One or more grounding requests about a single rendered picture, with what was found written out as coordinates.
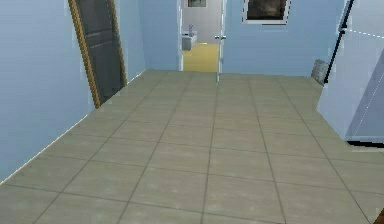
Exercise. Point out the small framed picture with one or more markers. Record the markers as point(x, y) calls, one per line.
point(196, 3)

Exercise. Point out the purple vase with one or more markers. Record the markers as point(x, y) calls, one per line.
point(191, 29)

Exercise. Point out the small grey bin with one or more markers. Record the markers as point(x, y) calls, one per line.
point(320, 70)

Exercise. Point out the white open room door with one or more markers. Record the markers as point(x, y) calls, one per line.
point(221, 40)

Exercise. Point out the pale blue refrigerator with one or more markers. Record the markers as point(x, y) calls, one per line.
point(356, 73)

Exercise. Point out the dark grey room door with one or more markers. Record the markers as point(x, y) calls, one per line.
point(100, 50)

